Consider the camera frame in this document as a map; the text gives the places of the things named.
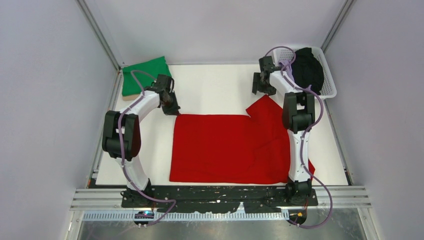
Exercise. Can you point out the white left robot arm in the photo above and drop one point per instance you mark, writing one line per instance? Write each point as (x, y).
(121, 137)

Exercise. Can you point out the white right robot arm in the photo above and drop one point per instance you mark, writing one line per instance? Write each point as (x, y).
(298, 115)

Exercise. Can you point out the black t-shirt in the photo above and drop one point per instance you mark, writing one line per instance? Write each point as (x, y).
(307, 70)

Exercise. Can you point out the white plastic laundry basket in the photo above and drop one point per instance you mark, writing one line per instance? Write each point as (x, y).
(329, 89)

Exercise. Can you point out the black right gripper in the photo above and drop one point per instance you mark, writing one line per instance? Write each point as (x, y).
(270, 90)

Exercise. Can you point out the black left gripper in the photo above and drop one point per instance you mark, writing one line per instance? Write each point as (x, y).
(174, 110)

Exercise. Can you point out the folded beige t-shirt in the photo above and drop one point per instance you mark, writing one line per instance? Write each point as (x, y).
(129, 98)

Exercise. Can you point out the folded green t-shirt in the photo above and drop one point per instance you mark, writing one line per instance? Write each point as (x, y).
(146, 73)

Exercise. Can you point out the red t-shirt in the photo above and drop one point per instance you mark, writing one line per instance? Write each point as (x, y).
(252, 148)

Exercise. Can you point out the lilac t-shirt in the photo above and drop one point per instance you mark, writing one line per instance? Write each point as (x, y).
(285, 66)

